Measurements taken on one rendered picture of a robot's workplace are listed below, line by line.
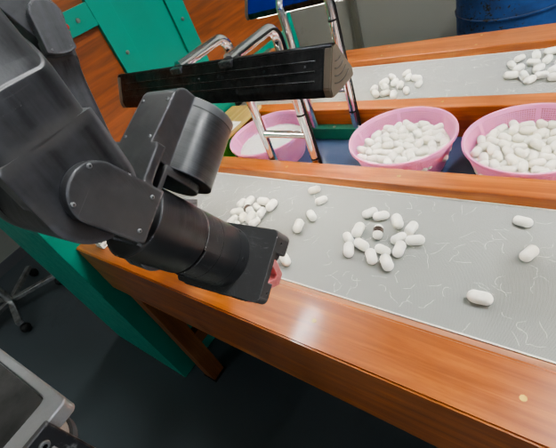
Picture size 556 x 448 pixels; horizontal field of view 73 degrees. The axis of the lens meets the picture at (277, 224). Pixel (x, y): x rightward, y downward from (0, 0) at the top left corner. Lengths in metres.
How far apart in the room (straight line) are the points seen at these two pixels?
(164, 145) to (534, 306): 0.58
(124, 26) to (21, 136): 1.13
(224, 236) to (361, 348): 0.37
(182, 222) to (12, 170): 0.11
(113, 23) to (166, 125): 1.04
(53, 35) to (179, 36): 0.84
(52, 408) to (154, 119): 0.27
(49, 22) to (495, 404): 0.76
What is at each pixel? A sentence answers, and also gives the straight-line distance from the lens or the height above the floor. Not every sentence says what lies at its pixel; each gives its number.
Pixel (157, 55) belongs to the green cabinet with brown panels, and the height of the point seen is 1.06.
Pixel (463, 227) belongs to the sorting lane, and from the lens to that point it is 0.79.
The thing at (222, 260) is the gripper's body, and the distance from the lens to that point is 0.31.
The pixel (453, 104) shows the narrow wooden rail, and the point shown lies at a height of 0.76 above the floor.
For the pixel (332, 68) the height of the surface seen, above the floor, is 1.08.
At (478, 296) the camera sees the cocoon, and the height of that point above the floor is 0.76.
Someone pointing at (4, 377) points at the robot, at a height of 1.04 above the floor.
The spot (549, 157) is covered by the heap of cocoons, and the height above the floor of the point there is 0.74.
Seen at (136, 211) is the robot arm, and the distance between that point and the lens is 0.24.
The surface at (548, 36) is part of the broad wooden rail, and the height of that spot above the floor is 0.77.
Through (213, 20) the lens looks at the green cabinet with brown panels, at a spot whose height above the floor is 1.06.
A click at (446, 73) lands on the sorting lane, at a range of 1.36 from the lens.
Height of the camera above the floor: 1.30
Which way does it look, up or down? 38 degrees down
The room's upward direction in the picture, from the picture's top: 24 degrees counter-clockwise
